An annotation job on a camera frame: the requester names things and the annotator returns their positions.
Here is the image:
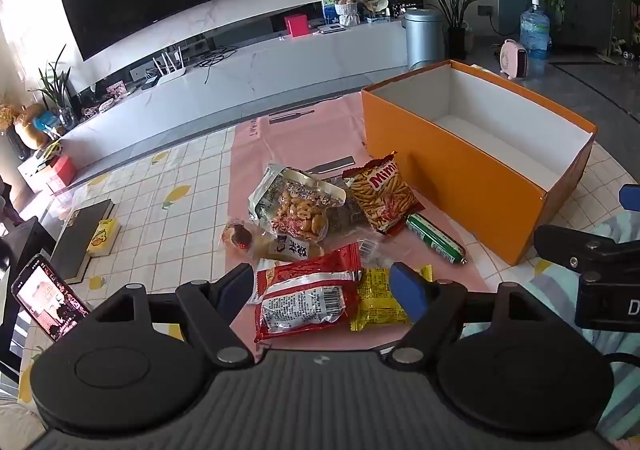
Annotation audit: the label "dark cabinet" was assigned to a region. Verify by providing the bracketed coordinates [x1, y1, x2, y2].
[554, 0, 617, 51]

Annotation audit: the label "orange round vase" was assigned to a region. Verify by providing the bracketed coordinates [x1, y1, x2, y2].
[13, 103, 47, 151]

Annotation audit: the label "clear plastic snack packet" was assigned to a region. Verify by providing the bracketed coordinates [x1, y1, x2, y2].
[357, 239, 397, 271]

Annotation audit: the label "pink printed cloth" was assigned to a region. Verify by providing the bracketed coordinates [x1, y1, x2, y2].
[227, 92, 493, 362]

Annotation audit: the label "potted grass plant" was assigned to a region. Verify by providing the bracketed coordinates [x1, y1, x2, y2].
[29, 44, 77, 127]

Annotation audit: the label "small yellow box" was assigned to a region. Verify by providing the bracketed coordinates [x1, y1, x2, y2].
[86, 218, 121, 259]

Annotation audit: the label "red storage box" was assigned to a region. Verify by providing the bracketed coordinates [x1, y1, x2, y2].
[46, 154, 78, 191]

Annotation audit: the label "green sausage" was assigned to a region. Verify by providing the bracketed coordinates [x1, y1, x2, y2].
[404, 213, 467, 267]

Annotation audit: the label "silver trash can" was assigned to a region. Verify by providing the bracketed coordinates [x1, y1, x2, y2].
[403, 8, 446, 72]

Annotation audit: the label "pink cube box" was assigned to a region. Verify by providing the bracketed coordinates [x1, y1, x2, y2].
[283, 14, 310, 38]

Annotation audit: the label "small round pastry packet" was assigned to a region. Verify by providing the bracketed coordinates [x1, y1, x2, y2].
[222, 219, 257, 251]

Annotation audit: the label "blue water bottle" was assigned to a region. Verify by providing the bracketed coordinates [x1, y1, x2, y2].
[519, 0, 551, 62]

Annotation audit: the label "orange stick snack bag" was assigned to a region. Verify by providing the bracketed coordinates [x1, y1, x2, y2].
[342, 152, 426, 235]

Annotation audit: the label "smartphone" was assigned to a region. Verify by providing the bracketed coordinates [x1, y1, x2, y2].
[11, 254, 92, 344]

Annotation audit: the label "yellow snack packet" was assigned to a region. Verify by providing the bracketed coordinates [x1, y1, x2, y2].
[349, 266, 434, 333]

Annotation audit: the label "clear peanut packet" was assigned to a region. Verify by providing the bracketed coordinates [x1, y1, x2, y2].
[272, 169, 347, 243]

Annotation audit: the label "black cables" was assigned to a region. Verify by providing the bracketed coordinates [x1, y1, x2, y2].
[192, 45, 239, 69]

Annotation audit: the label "checked tablecloth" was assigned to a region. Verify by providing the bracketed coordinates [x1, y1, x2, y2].
[15, 125, 640, 406]

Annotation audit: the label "clear green snack bag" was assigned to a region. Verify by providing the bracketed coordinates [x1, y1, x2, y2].
[248, 164, 301, 227]

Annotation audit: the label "white router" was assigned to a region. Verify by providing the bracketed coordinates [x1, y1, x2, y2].
[151, 46, 187, 86]

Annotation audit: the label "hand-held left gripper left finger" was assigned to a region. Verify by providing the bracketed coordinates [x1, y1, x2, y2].
[92, 262, 256, 367]

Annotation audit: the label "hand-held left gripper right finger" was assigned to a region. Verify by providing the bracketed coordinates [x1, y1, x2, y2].
[382, 262, 551, 366]

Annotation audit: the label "dried flower bunch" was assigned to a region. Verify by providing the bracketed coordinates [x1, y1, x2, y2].
[0, 101, 21, 131]

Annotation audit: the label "small white heater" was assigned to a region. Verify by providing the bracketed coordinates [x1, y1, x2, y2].
[499, 38, 530, 80]

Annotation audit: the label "white TV console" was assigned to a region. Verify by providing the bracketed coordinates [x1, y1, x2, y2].
[57, 21, 417, 167]

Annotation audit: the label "black book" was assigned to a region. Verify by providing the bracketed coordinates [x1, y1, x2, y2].
[50, 199, 114, 281]

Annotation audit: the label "orange cardboard box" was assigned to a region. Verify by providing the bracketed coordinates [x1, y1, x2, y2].
[361, 60, 598, 267]

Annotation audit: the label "red snack packet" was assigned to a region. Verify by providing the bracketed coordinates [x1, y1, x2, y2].
[254, 244, 364, 344]

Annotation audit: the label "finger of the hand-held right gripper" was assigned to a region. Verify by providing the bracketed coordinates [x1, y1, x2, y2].
[533, 225, 640, 277]
[619, 184, 640, 213]

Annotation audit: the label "potted snake plant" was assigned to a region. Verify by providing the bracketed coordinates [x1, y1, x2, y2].
[409, 0, 494, 62]

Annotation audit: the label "person's pajama clothing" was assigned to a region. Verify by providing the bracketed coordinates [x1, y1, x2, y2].
[529, 216, 640, 331]

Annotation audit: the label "beige packet black label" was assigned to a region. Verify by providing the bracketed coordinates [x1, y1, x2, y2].
[256, 234, 325, 265]

